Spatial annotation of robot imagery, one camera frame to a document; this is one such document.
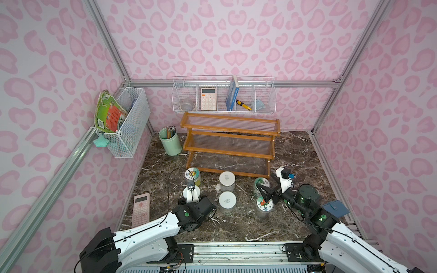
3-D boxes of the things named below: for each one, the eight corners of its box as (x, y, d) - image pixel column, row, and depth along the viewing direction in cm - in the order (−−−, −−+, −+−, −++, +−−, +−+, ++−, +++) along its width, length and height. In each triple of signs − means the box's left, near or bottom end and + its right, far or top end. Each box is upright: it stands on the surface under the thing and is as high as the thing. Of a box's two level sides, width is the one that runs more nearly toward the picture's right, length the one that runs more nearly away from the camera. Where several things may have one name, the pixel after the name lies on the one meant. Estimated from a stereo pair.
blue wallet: (333, 220, 84) (335, 218, 82) (322, 206, 88) (324, 204, 87) (347, 213, 86) (350, 212, 84) (336, 199, 90) (338, 198, 89)
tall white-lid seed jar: (219, 193, 93) (219, 185, 85) (220, 180, 98) (219, 170, 91) (234, 193, 93) (235, 185, 85) (234, 180, 98) (234, 170, 91)
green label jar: (219, 215, 86) (218, 207, 78) (219, 199, 91) (218, 191, 83) (235, 215, 86) (236, 207, 78) (235, 199, 91) (236, 191, 83)
